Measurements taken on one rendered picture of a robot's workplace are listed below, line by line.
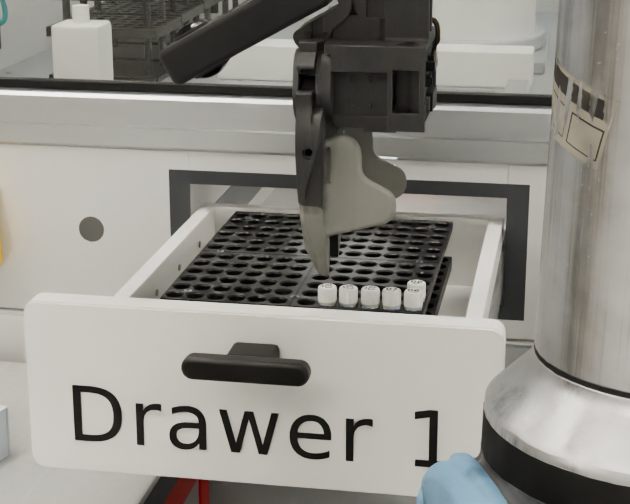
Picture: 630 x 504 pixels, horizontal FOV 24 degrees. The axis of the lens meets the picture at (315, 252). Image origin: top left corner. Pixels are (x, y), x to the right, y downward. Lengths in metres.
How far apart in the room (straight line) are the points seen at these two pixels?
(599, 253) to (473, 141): 0.72
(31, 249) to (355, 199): 0.43
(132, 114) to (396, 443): 0.44
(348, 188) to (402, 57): 0.09
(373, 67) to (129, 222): 0.40
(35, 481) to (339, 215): 0.30
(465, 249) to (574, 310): 0.75
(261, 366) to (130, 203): 0.41
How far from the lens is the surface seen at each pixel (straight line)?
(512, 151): 1.15
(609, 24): 0.42
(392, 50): 0.87
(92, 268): 1.24
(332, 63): 0.88
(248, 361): 0.83
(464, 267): 1.20
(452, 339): 0.84
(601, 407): 0.44
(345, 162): 0.90
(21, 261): 1.26
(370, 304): 0.95
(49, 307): 0.89
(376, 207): 0.90
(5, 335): 1.29
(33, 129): 1.23
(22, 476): 1.06
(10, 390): 1.21
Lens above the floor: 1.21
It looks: 17 degrees down
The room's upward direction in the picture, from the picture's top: straight up
